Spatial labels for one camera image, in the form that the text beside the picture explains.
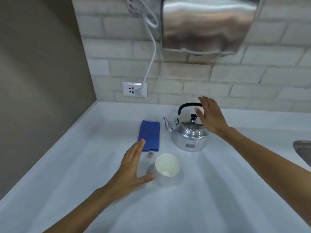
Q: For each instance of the person's left hand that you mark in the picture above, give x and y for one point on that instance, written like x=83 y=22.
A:
x=127 y=172

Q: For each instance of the person's right hand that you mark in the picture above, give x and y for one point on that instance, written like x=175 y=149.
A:
x=213 y=116

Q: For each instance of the person's right thumb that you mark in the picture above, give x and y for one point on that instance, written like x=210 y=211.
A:
x=199 y=114

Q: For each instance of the person's left thumb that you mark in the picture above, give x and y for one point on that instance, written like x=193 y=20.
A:
x=147 y=178

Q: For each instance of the person's right forearm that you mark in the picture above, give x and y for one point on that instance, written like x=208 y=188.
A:
x=269 y=164

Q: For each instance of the person's left forearm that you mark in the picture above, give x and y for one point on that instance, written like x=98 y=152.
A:
x=80 y=213

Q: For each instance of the silver metal kettle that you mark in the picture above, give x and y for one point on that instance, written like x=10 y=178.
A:
x=189 y=133

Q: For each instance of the white paper cup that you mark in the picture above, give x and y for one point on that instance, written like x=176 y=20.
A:
x=167 y=170

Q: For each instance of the small tea bag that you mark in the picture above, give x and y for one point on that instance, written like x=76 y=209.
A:
x=150 y=155

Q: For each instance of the blue folded cloth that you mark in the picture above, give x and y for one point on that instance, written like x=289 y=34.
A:
x=149 y=135

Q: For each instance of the stainless steel hand dryer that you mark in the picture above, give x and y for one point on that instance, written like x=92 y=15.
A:
x=209 y=24

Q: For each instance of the white wall power outlet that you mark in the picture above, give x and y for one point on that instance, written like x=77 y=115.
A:
x=134 y=89

